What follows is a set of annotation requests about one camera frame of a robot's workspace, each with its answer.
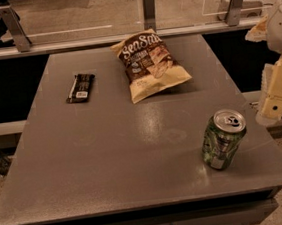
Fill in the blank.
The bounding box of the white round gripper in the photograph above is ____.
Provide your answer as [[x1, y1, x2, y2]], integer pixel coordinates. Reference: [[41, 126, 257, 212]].
[[245, 0, 282, 126]]

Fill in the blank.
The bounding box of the green soda can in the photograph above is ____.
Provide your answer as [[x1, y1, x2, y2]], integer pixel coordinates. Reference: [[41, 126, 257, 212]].
[[202, 109, 247, 170]]

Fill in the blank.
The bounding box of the brown sea salt chip bag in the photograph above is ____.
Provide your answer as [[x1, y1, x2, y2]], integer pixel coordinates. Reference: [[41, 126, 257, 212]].
[[110, 29, 192, 104]]

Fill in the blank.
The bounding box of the left metal barrier bracket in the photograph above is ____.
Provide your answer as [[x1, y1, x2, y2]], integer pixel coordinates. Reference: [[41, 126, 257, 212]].
[[0, 5, 31, 53]]

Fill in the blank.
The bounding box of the metal barrier bracket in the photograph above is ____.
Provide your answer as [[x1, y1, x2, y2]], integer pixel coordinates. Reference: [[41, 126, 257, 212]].
[[225, 0, 243, 27], [142, 0, 156, 31], [0, 5, 31, 53]]

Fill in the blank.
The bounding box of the right metal barrier bracket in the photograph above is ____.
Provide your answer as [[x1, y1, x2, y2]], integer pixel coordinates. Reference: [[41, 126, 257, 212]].
[[225, 0, 243, 27]]

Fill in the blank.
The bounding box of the middle metal barrier bracket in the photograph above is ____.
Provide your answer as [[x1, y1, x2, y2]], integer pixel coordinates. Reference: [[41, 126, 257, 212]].
[[142, 0, 156, 31]]

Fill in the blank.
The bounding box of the black snack bar wrapper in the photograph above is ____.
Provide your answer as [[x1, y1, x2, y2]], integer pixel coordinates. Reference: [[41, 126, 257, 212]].
[[66, 73, 95, 104]]

